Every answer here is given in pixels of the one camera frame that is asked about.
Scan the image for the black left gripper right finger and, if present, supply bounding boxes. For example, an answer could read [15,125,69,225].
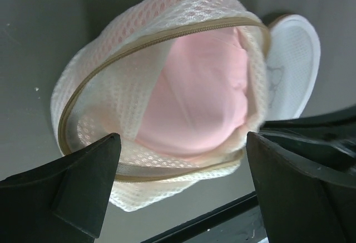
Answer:
[246,132,355,242]

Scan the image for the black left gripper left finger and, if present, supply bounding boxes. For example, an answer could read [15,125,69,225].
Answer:
[1,133,121,242]

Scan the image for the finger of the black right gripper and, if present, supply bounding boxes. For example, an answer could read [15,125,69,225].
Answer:
[259,108,355,171]

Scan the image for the pink bra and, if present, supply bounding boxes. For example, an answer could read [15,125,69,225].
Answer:
[136,27,249,156]

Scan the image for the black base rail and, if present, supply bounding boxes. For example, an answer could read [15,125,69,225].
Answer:
[143,192,268,243]

